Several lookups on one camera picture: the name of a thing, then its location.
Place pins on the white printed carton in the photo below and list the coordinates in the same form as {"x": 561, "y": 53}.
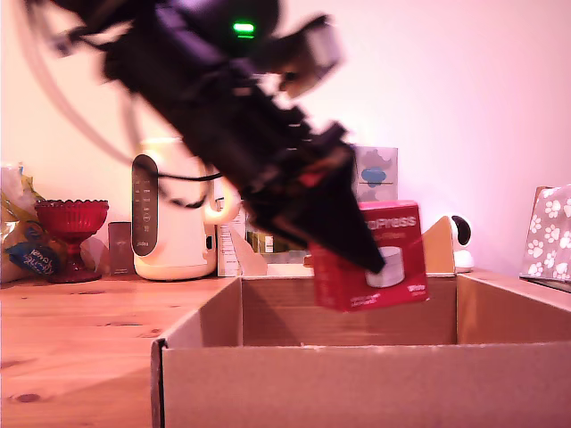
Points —
{"x": 225, "y": 254}

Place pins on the open cardboard box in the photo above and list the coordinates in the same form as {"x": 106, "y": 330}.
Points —
{"x": 357, "y": 383}

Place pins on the dark flat tray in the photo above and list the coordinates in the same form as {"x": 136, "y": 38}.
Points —
{"x": 546, "y": 283}

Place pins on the small brown box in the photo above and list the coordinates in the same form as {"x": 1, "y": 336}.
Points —
{"x": 120, "y": 245}

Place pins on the pale grey camera box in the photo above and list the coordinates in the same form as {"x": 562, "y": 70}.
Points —
{"x": 321, "y": 49}

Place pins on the red AeroPress filter carton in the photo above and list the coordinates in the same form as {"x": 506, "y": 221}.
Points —
{"x": 401, "y": 272}

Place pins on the cream electric kettle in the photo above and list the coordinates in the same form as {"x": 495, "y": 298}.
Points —
{"x": 174, "y": 241}

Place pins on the clear plastic snack bag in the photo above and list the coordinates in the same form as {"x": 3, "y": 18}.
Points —
{"x": 18, "y": 241}

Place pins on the grey cloud-print tissue box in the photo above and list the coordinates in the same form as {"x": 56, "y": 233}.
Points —
{"x": 379, "y": 174}

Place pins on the small white round camera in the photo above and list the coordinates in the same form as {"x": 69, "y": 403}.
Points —
{"x": 463, "y": 241}

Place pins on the red glass footed bowl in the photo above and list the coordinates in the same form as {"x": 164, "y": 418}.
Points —
{"x": 71, "y": 220}

